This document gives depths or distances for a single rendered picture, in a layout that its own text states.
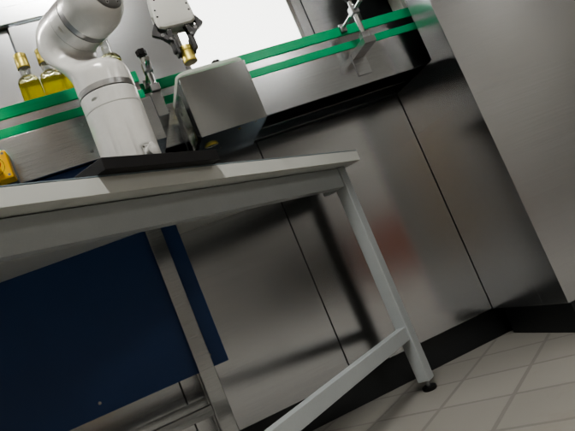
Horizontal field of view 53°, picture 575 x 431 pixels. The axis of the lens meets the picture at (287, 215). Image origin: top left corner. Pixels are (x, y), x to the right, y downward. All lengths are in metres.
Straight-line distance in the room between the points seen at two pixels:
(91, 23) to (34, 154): 0.43
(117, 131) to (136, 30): 0.83
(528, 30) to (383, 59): 0.44
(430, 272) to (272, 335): 0.58
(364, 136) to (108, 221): 1.16
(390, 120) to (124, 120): 1.12
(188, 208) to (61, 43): 0.44
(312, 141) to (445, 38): 0.53
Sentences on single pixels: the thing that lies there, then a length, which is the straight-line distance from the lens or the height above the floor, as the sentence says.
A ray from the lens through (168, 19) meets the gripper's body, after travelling 1.54.
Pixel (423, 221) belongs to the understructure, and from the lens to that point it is 2.02.
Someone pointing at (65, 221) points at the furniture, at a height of 0.69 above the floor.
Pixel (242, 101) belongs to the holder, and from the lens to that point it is 1.42.
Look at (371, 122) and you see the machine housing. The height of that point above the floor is 0.85.
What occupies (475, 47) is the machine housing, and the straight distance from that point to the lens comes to 1.86.
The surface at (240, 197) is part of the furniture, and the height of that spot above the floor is 0.68.
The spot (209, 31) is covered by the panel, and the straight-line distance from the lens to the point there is 2.01.
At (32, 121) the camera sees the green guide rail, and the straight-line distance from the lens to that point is 1.62.
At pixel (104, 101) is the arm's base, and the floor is 0.93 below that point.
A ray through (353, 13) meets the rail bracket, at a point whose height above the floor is 1.11.
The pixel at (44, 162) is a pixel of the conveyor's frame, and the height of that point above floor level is 0.96.
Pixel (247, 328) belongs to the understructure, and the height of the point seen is 0.37.
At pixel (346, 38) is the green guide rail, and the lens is 1.92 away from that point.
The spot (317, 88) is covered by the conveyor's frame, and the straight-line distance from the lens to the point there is 1.79.
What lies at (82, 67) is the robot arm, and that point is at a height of 1.01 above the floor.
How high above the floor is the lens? 0.46
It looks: 6 degrees up
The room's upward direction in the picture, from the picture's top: 23 degrees counter-clockwise
